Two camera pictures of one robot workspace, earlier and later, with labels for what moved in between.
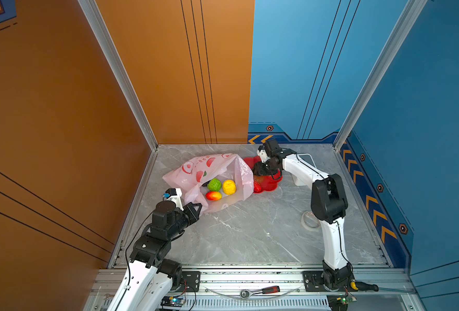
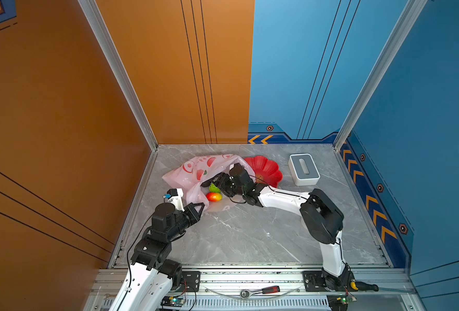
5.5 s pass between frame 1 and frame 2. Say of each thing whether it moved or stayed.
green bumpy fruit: stayed
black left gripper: stayed
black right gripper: moved
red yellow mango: stayed
